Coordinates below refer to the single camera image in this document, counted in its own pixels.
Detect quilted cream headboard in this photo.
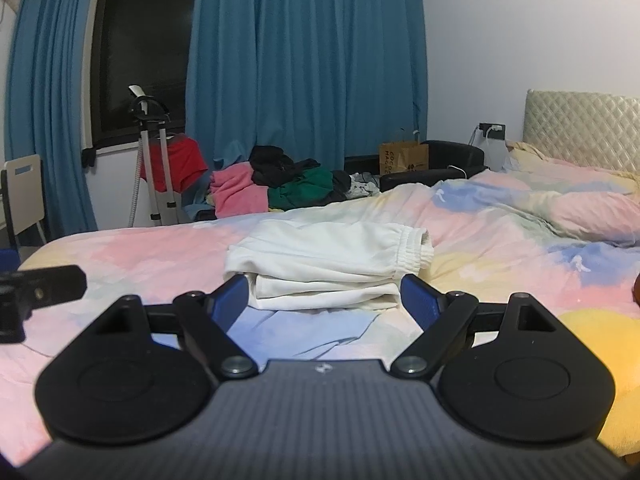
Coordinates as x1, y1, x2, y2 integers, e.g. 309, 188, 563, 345
522, 88, 640, 179

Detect white pants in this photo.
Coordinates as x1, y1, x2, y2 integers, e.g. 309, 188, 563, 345
223, 220, 434, 314

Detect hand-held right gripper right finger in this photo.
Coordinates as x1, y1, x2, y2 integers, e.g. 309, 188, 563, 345
390, 274, 557, 379

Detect spotted white cloth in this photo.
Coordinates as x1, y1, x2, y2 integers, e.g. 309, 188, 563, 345
349, 172, 382, 199

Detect green garment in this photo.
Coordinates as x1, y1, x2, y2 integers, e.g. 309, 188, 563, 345
267, 167, 335, 211

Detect blue curtain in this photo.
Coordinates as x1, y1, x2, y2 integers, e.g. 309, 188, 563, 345
184, 0, 431, 173
4, 0, 102, 237

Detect black garment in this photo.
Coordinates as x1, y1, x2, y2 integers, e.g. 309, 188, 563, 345
248, 145, 321, 187

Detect garment steamer stand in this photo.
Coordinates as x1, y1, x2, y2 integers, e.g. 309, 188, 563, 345
127, 85, 182, 228

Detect brown paper bag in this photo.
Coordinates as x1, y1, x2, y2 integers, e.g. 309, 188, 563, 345
378, 140, 430, 177

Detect pastel pillow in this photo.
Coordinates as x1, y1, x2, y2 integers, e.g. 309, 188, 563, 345
515, 189, 640, 249

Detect pink garment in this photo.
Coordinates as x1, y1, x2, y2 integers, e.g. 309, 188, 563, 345
209, 162, 271, 219

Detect white charger cable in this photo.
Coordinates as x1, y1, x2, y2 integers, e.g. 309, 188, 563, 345
447, 126, 507, 180

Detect black armchair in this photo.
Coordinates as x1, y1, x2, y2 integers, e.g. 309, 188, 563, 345
344, 139, 489, 192

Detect white chair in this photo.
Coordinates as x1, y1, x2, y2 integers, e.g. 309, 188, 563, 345
0, 154, 49, 252

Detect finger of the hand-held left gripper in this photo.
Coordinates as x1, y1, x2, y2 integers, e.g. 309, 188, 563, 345
0, 264, 89, 345

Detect red garment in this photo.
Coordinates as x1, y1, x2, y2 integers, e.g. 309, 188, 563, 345
140, 135, 209, 194

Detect dark window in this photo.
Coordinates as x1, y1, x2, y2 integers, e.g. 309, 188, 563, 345
89, 0, 202, 152

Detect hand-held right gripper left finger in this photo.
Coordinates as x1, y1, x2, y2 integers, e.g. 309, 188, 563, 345
97, 274, 260, 380

